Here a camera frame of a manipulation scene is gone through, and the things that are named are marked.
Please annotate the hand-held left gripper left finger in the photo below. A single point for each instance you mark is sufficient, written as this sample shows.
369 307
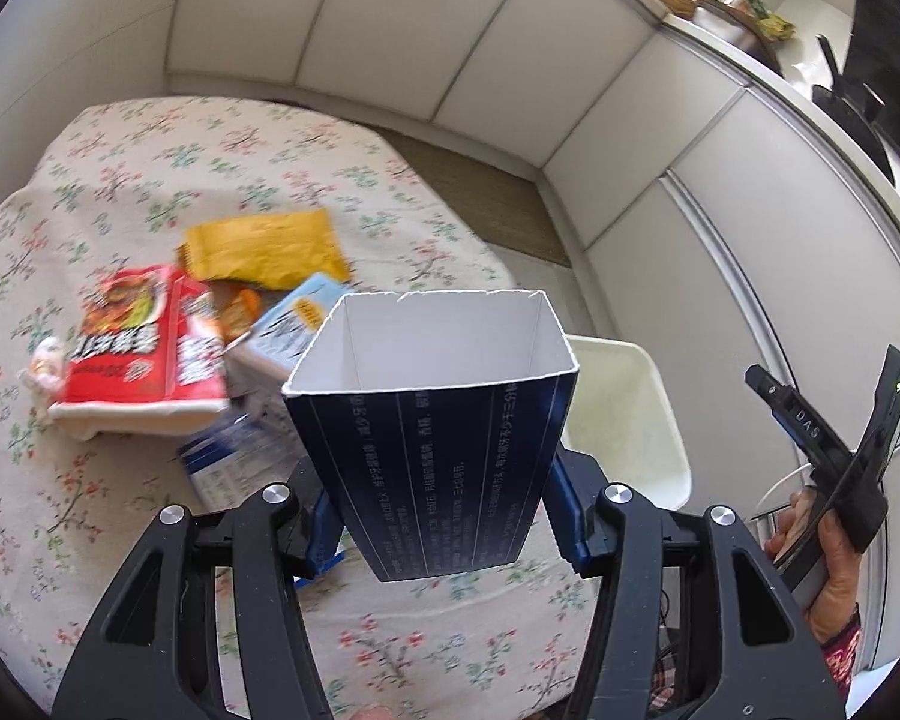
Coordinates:
322 540

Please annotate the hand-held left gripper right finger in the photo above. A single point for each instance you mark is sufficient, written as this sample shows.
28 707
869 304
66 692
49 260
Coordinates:
566 514

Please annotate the white plastic bin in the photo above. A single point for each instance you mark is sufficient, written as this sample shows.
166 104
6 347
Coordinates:
622 420

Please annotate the small blue white box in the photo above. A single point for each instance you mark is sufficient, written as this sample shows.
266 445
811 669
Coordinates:
225 457

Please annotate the dark blue carton box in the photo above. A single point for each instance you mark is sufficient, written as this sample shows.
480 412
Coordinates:
435 465

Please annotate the orange snack packet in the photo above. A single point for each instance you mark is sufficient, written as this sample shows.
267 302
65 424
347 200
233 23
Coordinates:
237 311

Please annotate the red snack box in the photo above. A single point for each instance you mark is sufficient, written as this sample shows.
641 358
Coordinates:
135 367

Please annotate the person's right forearm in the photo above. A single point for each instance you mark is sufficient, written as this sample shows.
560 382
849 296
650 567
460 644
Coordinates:
844 660

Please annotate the person's right hand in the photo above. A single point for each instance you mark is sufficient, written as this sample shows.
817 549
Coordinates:
836 585

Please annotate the light blue carton box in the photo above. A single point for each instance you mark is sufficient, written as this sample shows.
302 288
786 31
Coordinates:
285 334

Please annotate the yellow padded envelope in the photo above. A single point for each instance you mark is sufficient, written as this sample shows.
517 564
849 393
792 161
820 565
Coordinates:
270 247

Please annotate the crumpled white wrapper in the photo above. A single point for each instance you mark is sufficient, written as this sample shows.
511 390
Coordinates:
47 367

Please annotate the woven floor mat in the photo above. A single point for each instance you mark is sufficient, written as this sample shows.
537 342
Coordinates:
480 195

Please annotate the white kitchen cabinet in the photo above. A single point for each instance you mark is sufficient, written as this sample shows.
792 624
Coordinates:
645 135

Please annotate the floral tablecloth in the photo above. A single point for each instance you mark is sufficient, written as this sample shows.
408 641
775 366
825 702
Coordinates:
120 165

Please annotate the white countertop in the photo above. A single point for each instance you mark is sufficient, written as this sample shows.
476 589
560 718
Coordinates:
727 45

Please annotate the yellow green packet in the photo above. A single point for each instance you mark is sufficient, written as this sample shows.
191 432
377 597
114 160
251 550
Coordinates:
772 22

